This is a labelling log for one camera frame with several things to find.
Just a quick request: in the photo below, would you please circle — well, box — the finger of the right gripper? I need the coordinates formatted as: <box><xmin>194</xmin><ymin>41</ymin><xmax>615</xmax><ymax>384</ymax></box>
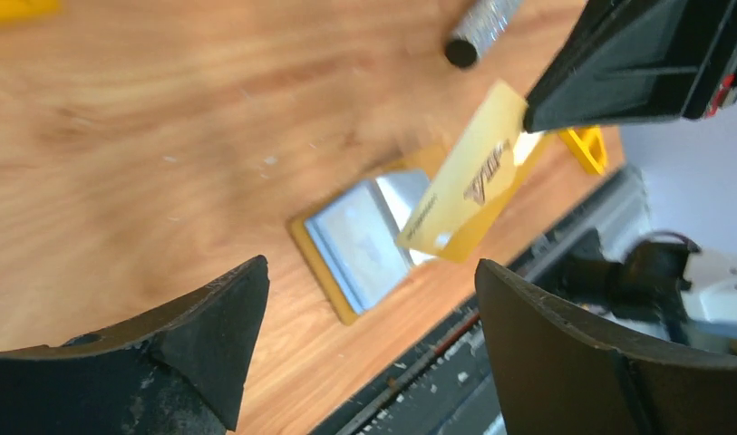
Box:
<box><xmin>523</xmin><ymin>0</ymin><xmax>737</xmax><ymax>132</ymax></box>

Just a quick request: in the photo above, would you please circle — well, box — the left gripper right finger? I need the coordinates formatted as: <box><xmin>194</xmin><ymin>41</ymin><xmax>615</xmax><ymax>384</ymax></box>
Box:
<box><xmin>475</xmin><ymin>259</ymin><xmax>737</xmax><ymax>434</ymax></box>

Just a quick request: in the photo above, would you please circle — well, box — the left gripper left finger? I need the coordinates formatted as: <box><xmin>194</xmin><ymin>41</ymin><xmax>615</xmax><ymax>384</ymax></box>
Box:
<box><xmin>0</xmin><ymin>256</ymin><xmax>270</xmax><ymax>434</ymax></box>

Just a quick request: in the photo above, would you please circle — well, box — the gold VIP card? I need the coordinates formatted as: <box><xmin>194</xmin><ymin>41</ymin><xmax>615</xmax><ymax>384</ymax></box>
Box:
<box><xmin>395</xmin><ymin>81</ymin><xmax>553</xmax><ymax>262</ymax></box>

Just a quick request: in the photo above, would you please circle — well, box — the yellow leather card holder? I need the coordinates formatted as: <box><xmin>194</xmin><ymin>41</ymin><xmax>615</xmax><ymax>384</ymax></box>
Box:
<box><xmin>287</xmin><ymin>145</ymin><xmax>447</xmax><ymax>325</ymax></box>

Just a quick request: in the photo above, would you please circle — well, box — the yellow plastic tool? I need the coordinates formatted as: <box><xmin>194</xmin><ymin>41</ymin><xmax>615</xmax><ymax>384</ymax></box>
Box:
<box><xmin>558</xmin><ymin>126</ymin><xmax>608</xmax><ymax>175</ymax></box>

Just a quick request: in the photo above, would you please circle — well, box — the glitter silver microphone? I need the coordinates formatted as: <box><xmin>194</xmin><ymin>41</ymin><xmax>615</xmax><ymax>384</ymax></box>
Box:
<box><xmin>443</xmin><ymin>0</ymin><xmax>522</xmax><ymax>70</ymax></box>

